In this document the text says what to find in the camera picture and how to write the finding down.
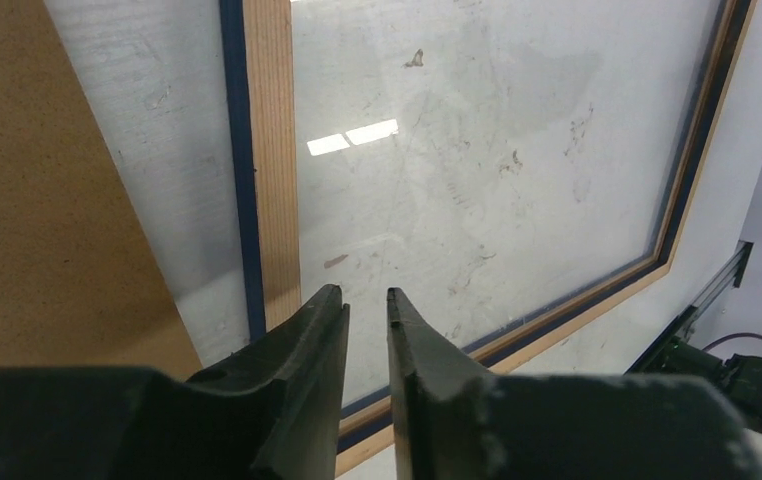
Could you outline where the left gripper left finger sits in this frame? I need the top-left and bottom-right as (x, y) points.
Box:
(0, 285), (349, 479)

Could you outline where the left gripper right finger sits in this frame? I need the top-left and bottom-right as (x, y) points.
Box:
(387, 288), (762, 479)

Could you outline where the brown cardboard backing board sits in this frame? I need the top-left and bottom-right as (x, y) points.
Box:
(0, 1), (201, 378)

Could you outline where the clear acrylic glass sheet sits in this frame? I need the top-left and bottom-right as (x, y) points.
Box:
(291, 1), (723, 406)

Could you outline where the blue wooden picture frame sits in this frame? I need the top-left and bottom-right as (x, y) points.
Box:
(219, 1), (756, 478)

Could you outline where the aluminium front rail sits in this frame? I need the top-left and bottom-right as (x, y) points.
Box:
(626, 241), (754, 377)

